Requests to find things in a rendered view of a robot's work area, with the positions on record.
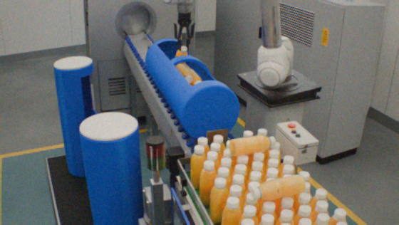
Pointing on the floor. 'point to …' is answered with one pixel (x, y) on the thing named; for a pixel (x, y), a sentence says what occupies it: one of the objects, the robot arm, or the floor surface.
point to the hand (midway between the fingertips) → (183, 45)
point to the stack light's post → (157, 202)
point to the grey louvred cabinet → (311, 60)
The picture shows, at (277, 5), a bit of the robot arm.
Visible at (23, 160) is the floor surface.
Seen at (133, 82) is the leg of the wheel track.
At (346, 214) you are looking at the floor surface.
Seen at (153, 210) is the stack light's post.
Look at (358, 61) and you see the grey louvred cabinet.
